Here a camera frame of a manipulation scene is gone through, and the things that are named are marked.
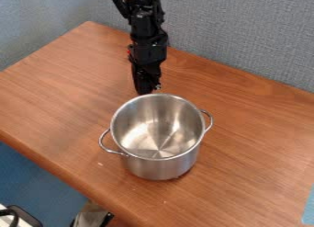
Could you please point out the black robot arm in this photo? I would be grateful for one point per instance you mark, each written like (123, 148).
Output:
(145, 16)

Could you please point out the white black device corner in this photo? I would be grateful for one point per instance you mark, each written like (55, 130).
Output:
(14, 216)

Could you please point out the grey black object under table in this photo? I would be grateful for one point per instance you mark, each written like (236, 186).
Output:
(93, 216)

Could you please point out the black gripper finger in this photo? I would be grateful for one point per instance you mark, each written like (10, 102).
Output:
(146, 77)

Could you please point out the stainless steel pot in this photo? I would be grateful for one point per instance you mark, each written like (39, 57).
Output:
(157, 129)

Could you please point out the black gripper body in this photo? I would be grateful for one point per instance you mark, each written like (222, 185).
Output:
(149, 49)

